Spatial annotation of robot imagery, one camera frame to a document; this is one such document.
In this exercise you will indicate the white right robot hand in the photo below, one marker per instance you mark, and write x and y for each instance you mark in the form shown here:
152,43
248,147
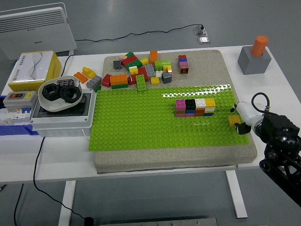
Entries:
247,113

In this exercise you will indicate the small pink white brick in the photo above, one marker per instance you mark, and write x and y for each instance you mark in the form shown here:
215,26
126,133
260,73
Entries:
122,57

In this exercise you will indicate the white square toy brick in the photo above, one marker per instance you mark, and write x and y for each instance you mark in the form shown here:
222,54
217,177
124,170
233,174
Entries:
200,102

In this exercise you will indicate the dark green long brick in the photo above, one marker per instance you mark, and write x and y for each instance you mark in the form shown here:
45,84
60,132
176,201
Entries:
134,64

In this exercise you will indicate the red sloped toy brick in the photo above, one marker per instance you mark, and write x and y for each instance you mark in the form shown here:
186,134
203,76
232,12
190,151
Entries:
106,80

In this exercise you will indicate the grey-brown foam mat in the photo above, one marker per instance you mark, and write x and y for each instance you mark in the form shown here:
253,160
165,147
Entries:
164,162

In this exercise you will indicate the grey block holder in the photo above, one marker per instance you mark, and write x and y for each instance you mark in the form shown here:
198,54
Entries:
254,64

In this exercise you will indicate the small black terminal part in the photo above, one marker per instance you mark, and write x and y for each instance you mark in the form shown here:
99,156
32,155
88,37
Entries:
65,82

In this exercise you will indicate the black square toy brick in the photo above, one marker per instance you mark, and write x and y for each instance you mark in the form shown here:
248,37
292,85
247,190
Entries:
190,103

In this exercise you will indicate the green long toy brick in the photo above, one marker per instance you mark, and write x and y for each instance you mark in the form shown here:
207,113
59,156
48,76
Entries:
120,86

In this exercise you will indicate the open metal floor socket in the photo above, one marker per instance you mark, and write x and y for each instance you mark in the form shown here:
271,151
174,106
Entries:
200,30

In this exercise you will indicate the orange cylinder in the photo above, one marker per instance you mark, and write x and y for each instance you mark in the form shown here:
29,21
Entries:
258,46

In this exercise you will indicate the large red toy brick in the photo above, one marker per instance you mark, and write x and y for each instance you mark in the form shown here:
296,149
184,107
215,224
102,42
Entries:
129,60

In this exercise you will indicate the yellow white tissue box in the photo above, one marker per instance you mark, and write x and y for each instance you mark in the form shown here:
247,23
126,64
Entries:
30,68

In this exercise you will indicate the white table leg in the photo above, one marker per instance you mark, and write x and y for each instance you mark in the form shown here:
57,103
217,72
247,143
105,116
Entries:
67,202
236,195

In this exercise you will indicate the small white toy brick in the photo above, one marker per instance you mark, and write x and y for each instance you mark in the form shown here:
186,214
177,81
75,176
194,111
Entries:
158,74

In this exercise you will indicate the small dark green brick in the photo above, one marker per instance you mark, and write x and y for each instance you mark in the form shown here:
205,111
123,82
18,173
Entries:
97,88

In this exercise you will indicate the dark grey toy brick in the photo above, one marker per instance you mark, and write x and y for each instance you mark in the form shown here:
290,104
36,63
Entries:
117,64

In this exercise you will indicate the closed metal floor socket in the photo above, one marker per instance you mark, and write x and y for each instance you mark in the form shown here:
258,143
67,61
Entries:
203,40

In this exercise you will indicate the multicolour stacked brick tower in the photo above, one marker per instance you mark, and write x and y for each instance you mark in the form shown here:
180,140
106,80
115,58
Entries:
183,68

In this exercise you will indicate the orange flat toy brick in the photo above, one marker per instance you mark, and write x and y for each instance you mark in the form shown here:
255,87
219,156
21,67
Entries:
80,76

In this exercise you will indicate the pale yellow toy brick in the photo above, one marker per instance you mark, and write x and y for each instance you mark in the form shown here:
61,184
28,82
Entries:
209,110

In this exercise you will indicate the white bowl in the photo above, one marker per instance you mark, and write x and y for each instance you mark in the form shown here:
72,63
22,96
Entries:
54,106

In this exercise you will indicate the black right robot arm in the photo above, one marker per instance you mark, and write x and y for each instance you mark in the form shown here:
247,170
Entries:
277,124

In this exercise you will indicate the white blue circuit breaker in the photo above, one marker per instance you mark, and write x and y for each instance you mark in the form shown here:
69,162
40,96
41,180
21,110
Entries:
18,115

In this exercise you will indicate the grey push-button switch box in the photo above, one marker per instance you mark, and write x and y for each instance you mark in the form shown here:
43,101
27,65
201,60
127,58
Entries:
18,100

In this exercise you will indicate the magenta square toy brick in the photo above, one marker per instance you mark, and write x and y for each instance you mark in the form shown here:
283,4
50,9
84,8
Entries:
180,103

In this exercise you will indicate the small green toy brick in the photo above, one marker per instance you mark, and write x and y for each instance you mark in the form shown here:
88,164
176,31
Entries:
129,54

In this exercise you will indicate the green studded baseplate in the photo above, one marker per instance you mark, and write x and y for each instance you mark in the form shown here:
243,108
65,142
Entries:
141,117

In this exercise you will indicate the large lime toy brick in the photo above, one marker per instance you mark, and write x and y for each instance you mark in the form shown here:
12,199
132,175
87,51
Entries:
162,64

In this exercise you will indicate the blue toy brick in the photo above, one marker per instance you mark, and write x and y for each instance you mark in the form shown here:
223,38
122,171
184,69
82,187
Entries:
190,111
208,114

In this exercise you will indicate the yellow square toy brick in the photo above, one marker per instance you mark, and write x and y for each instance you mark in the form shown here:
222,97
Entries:
233,119
210,102

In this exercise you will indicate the orange long toy brick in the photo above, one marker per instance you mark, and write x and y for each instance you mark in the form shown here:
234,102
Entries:
118,80
153,56

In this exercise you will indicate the small yellow pink brick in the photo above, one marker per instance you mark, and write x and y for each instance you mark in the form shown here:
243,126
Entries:
168,68

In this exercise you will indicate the grey long toy brick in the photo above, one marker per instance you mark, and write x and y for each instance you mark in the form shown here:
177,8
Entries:
149,70
94,82

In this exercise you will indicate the dark grey sloped brick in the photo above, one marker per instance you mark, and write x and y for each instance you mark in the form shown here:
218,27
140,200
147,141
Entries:
166,77

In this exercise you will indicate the white panel heater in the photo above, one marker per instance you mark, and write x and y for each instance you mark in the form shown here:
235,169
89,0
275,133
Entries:
35,35

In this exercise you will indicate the blue plastic bin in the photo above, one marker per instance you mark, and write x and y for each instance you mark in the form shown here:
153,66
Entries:
14,130

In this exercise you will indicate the yellow sloped toy brick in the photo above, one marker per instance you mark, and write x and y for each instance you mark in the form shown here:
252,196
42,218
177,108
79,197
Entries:
89,71

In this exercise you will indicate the yellow white toy brick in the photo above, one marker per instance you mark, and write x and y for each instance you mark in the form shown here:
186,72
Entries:
133,70

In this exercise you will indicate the orange square toy brick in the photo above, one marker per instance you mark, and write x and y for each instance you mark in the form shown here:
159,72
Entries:
200,110

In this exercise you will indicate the lime long toy brick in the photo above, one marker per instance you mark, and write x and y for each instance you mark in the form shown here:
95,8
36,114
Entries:
141,82

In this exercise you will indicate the large black hex nut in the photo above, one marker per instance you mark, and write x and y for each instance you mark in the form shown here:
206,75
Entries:
63,95
45,93

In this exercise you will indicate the white electrical enclosure box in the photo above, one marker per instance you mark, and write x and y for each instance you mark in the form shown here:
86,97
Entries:
61,122

